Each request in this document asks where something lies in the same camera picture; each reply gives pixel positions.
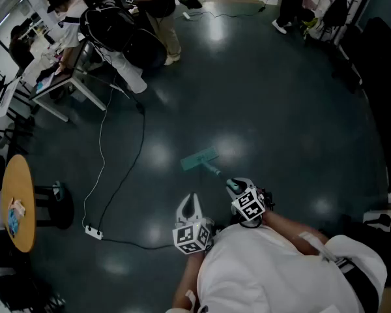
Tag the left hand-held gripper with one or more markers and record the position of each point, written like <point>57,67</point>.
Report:
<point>191,238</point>

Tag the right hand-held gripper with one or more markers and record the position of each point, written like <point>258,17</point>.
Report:
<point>249,205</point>

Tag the teal mop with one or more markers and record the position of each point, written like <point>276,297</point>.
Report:
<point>198,158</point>

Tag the person's right forearm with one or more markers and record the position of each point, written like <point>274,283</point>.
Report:
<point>286,228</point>

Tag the person's left forearm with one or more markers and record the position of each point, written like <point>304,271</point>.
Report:
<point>190,272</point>

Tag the person's white shirt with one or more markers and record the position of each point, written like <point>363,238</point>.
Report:
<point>267,272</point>

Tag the white power strip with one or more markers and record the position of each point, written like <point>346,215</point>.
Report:
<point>186,15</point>
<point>94,232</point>

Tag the black stool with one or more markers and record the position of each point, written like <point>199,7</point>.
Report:
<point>60,207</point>

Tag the round wooden table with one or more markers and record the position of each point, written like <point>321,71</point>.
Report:
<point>19,187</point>

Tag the white desk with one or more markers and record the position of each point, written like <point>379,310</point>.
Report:
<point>63,83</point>

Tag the blue packet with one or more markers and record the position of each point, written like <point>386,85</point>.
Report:
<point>13,220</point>

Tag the black chair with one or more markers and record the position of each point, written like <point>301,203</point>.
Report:
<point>16,289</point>

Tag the black hanging backpack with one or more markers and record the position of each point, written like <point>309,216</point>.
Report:
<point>335,10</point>

